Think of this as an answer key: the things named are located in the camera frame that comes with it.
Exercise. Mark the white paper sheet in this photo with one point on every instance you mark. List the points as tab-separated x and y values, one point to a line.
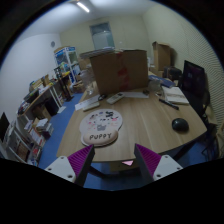
87	102

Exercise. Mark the white shelf unit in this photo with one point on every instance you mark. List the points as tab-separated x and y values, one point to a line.
26	147

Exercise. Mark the white keyboard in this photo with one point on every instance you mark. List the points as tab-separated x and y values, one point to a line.
91	106

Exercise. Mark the large cardboard box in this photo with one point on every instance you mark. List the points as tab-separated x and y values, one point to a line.
118	72

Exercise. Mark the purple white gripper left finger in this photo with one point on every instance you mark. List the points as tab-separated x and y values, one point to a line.
75	167

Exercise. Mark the white remote control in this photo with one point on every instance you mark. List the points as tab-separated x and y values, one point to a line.
115	98

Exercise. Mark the black computer mouse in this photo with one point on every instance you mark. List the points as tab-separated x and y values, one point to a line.
180	125

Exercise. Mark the black monitor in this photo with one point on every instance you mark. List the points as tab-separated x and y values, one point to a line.
194	79

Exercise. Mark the puppy print mouse pad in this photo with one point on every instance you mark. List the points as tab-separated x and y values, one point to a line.
100	127

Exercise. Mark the open white notebook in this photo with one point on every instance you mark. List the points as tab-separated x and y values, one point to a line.
174	95

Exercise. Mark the tall cardboard box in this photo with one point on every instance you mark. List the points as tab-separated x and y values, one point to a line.
162	55

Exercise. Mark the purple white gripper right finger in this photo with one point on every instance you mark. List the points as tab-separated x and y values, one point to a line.
154	166

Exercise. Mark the ceiling light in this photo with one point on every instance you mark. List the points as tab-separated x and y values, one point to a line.
81	5

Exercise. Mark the black pen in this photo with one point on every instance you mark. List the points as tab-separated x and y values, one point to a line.
169	104

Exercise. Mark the side desk with clutter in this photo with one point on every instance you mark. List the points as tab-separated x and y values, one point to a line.
39	99

